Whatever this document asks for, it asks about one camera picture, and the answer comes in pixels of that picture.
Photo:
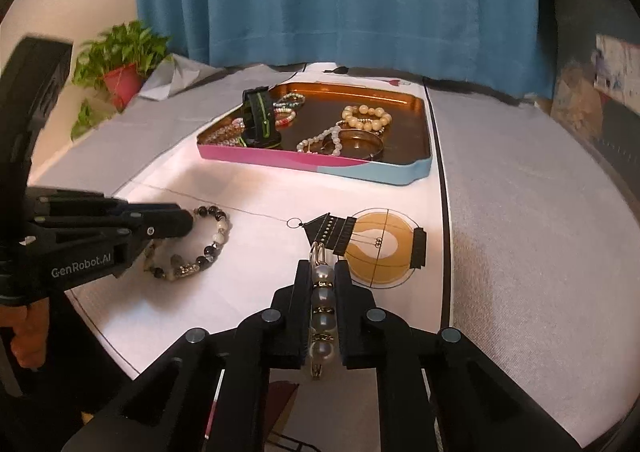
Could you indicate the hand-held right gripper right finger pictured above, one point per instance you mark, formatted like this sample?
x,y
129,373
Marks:
x,y
345,312

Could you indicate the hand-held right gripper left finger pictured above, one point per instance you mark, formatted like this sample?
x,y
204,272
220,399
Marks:
x,y
300,312

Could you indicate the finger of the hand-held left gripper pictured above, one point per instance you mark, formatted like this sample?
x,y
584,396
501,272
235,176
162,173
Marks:
x,y
165,222
134,251

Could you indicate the pink and blue tin tray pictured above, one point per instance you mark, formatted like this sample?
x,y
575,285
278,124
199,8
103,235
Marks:
x,y
370,172

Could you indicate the person's left hand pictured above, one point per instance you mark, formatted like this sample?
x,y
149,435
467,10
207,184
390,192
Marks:
x,y
30,337

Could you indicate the white printed cloth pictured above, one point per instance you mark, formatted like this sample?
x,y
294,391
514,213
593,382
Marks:
x,y
260,252

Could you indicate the black and green watch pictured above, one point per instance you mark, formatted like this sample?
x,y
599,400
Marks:
x,y
260,122

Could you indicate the potted green plant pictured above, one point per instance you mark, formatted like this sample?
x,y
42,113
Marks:
x,y
122,77

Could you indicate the gold bangle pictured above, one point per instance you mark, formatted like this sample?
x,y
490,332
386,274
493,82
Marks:
x,y
362,144

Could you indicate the person's dark clothing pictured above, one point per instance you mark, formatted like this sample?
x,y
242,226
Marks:
x,y
50,407

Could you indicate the grey textured cloth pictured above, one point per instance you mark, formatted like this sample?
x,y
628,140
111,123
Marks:
x,y
525,232

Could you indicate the blue curtain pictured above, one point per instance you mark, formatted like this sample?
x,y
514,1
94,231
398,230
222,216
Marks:
x,y
340,2

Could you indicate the wall poster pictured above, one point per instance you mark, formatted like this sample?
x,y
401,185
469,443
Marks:
x,y
617,67

